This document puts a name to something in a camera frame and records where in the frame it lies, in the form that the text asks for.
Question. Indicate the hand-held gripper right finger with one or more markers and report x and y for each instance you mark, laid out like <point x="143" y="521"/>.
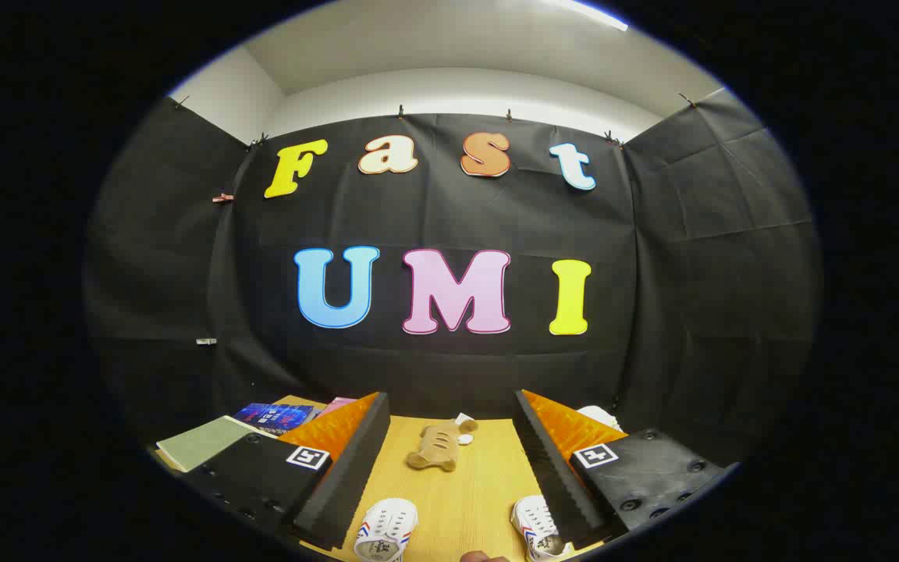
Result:
<point x="555" y="476"/>

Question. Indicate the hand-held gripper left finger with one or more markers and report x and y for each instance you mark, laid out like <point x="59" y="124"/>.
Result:
<point x="348" y="476"/>

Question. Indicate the white striped canvas shoe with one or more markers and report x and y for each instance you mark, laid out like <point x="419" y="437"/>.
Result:
<point x="531" y="523"/>
<point x="387" y="527"/>

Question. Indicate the cream fabric storage box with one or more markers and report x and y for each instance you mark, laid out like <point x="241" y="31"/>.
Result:
<point x="207" y="443"/>

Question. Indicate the pink book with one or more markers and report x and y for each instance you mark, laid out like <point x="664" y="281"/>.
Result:
<point x="336" y="406"/>

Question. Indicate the white plush toy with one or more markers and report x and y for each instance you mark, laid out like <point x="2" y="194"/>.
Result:
<point x="602" y="416"/>

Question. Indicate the blue book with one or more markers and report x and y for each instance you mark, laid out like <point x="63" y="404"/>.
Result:
<point x="278" y="417"/>

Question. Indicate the brown plush toy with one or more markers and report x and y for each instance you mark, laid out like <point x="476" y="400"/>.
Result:
<point x="438" y="446"/>

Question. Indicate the black backdrop cloth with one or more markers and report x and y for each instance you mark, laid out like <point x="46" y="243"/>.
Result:
<point x="434" y="211"/>

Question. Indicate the red cloth clip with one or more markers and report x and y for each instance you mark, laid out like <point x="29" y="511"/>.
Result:
<point x="223" y="198"/>

